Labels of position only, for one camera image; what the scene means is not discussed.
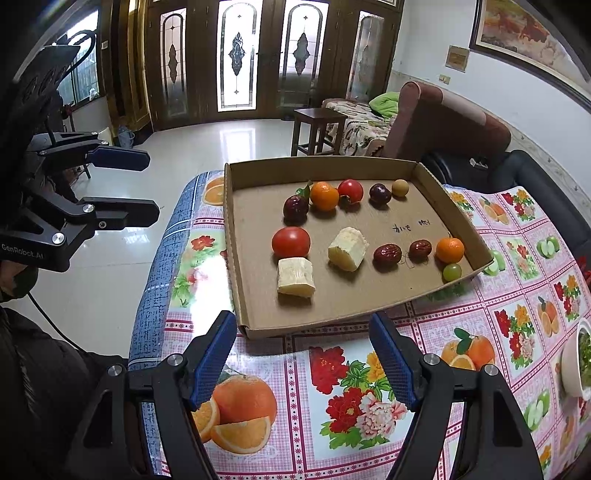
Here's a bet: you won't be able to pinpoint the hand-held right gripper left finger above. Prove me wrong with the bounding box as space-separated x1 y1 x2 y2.
65 310 238 480

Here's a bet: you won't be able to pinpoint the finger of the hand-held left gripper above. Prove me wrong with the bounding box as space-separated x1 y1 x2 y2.
28 131 151 172
46 196 161 234

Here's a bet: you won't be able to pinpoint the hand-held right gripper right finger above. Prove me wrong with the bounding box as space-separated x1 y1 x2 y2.
369 311 544 480

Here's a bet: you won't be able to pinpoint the cardboard box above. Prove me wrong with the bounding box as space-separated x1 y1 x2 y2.
223 156 495 341

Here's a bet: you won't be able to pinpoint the peeled sugarcane piece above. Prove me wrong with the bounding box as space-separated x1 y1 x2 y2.
277 257 315 298
328 226 370 272

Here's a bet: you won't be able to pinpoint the plain tangerine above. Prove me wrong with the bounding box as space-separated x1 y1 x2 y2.
435 236 465 264

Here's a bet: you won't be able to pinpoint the red tomato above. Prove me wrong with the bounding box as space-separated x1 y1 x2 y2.
271 226 311 259
337 179 365 206

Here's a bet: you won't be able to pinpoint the tangerine with green leaf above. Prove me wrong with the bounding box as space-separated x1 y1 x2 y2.
295 181 340 213

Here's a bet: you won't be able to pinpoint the wooden glass panel door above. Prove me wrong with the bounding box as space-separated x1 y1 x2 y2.
106 0 404 132

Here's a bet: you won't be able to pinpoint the person's dark clothing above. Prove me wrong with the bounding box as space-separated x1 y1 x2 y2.
0 265 134 480

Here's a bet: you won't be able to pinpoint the white bowl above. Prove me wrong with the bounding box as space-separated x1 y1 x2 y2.
560 318 591 401

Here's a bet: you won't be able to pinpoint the leafy greens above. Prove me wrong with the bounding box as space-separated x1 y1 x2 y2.
577 329 591 388

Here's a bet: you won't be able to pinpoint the dark wooden stool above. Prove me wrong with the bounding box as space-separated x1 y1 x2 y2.
291 107 348 158

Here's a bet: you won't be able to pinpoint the floral blanket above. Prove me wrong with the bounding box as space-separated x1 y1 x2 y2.
322 98 393 158

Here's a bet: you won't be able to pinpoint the black leather sofa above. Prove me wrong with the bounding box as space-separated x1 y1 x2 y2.
421 150 591 273

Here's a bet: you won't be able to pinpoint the brown armchair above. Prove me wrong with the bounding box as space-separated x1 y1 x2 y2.
322 80 512 163

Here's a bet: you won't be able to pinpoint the green cushion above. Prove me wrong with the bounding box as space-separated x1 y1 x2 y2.
369 91 400 117

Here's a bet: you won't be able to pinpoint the black cable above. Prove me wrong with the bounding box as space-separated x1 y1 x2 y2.
28 291 93 356

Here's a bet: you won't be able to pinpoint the small wall plaque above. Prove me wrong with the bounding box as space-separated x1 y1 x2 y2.
445 45 471 72

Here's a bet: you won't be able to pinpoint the framed wall painting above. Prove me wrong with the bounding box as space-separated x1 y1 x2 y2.
468 0 591 84

